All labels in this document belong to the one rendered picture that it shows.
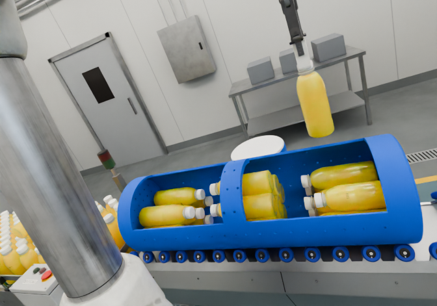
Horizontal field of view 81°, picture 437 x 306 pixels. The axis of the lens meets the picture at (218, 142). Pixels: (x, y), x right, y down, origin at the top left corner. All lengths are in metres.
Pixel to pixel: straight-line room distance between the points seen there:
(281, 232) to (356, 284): 0.27
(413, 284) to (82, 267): 0.78
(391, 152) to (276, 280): 0.51
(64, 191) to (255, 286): 0.70
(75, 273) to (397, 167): 0.67
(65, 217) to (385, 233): 0.66
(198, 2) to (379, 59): 2.68
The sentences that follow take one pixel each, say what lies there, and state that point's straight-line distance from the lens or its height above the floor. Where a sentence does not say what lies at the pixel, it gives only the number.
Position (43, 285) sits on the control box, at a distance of 1.10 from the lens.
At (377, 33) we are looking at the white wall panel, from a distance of 4.36.
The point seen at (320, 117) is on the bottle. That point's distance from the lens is 0.73.
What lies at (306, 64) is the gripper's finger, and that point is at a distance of 0.70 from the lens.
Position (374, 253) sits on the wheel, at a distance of 0.84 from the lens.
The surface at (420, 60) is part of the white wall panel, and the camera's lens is 4.66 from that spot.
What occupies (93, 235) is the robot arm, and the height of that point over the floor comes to 1.40.
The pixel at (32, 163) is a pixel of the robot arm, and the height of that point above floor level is 1.54.
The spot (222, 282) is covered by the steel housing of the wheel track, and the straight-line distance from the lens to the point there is 1.00.
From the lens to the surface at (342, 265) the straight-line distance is 0.87.
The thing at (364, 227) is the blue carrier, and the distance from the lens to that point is 0.72.
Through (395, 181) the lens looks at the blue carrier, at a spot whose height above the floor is 1.19.
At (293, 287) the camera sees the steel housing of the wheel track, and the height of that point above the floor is 0.86.
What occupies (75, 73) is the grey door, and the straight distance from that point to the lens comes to 5.05.
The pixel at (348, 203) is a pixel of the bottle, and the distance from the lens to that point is 0.74.
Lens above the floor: 1.61
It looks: 21 degrees down
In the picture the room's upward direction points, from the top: 22 degrees counter-clockwise
